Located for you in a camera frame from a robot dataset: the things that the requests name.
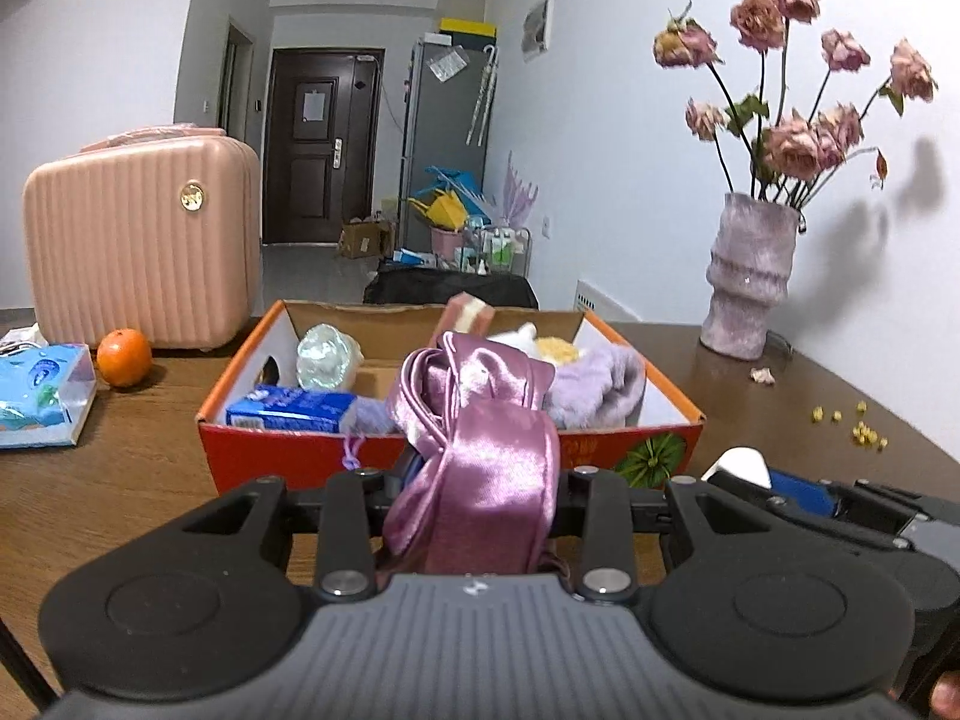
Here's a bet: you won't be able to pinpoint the blue tissue pack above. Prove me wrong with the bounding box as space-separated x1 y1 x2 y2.
0 344 98 450

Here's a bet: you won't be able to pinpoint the light green plastic bag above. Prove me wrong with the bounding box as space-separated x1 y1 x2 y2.
296 323 364 392

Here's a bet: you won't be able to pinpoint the orange fruit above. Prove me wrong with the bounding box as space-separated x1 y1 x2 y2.
96 328 153 388

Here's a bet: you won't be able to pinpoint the yellow bag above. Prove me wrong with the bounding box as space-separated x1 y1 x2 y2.
409 190 469 232

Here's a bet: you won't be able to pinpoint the lilac fluffy towel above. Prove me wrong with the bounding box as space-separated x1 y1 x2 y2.
544 344 646 431

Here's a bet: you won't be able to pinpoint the purple cloth pouch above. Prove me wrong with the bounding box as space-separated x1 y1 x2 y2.
342 397 398 472

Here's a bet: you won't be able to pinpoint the red cardboard box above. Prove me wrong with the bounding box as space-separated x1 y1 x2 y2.
197 302 704 493

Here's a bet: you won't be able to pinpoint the pink ribbed suitcase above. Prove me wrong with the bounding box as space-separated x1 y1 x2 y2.
23 125 260 349

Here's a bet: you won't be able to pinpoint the dark brown door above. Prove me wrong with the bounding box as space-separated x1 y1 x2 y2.
262 47 384 245

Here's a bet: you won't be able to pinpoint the white round foam sponge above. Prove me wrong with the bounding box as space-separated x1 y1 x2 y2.
701 447 771 489

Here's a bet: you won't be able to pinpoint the white and yellow plush toy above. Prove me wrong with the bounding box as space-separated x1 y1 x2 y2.
488 322 581 367

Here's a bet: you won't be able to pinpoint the grey refrigerator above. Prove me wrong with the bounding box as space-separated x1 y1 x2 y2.
397 36 488 250

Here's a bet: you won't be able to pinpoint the pink satin scrunchie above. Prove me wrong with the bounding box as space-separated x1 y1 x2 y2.
377 332 565 583

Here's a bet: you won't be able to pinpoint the brown cardboard box on floor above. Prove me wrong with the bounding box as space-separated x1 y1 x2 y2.
337 221 394 259

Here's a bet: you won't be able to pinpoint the yellow popcorn pieces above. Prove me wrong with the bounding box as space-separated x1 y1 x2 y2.
809 400 889 452

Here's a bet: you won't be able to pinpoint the dried pink roses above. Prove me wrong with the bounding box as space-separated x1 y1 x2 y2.
650 0 939 208

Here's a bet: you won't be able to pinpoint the person's right hand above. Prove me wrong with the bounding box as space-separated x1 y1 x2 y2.
929 671 960 720

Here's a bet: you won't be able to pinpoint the fallen rose petal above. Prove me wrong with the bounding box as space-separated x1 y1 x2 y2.
750 367 776 385

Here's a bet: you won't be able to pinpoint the purple textured vase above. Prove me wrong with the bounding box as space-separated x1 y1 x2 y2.
700 192 799 361

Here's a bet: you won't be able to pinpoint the black bag on chair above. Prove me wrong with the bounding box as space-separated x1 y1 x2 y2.
363 262 539 310

